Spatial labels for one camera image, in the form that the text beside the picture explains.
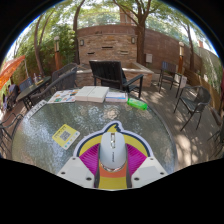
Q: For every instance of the white and blue book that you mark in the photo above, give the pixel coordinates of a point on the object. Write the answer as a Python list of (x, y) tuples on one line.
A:
[(116, 96)]

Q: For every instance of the green packet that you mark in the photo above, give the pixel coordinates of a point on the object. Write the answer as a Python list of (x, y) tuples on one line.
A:
[(137, 103)]

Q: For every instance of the dark round side table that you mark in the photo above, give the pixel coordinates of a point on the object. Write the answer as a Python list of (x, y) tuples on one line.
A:
[(31, 88)]

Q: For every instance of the thin straight tree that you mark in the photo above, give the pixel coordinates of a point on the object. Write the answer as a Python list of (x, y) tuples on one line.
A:
[(192, 50)]

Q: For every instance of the white computer mouse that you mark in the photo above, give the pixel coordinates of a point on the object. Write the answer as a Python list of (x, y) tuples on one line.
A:
[(113, 150)]

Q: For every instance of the black wall lamp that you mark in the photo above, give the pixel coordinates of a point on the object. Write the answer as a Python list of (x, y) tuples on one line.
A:
[(133, 40), (81, 42)]

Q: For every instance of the colourful picture sheet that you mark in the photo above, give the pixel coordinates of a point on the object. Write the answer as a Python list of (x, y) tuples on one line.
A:
[(63, 96)]

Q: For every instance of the wooden lamp post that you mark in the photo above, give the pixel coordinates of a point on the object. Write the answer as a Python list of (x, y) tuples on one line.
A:
[(181, 60), (57, 53)]

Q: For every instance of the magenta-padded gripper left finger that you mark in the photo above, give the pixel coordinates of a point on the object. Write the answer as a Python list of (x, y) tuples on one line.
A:
[(75, 170)]

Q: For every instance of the large forked tree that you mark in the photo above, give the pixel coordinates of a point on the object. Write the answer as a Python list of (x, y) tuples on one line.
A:
[(140, 43)]

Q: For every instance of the black slatted wooden chair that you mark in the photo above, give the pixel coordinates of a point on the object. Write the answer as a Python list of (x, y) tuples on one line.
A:
[(106, 71)]

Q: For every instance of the black metal mesh chair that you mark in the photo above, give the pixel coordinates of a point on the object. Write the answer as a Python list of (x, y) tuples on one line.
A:
[(218, 136), (196, 100), (8, 133)]

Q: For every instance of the yellow printed card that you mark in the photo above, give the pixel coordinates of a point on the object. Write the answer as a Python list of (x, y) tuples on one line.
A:
[(66, 136)]

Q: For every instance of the clear bottle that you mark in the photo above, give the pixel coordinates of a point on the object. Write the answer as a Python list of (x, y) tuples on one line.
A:
[(35, 78)]

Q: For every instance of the blue chair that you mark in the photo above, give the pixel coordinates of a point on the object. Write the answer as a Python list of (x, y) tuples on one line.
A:
[(25, 84)]

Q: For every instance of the white cube bin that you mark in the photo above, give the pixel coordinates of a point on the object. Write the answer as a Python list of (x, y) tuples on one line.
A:
[(181, 81)]

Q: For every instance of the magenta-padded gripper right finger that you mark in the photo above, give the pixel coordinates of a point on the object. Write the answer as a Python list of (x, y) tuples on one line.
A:
[(150, 170)]

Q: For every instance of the orange parasol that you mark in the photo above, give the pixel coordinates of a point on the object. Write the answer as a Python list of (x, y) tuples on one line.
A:
[(11, 68)]

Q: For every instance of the slender leaning tree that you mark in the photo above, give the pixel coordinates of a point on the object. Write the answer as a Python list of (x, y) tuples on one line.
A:
[(36, 50), (76, 40)]

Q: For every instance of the white wall box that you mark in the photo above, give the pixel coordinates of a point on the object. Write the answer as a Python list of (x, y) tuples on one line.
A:
[(149, 58)]

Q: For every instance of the low stone basin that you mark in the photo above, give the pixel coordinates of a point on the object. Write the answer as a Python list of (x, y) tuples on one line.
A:
[(143, 71)]

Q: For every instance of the yellow duck mouse pad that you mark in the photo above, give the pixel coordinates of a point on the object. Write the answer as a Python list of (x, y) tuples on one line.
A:
[(113, 181)]

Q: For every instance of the dark wicker chair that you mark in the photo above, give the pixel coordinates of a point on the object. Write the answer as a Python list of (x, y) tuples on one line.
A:
[(63, 81), (61, 70)]

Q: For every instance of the open white book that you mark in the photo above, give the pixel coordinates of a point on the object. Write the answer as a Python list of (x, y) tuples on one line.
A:
[(91, 94)]

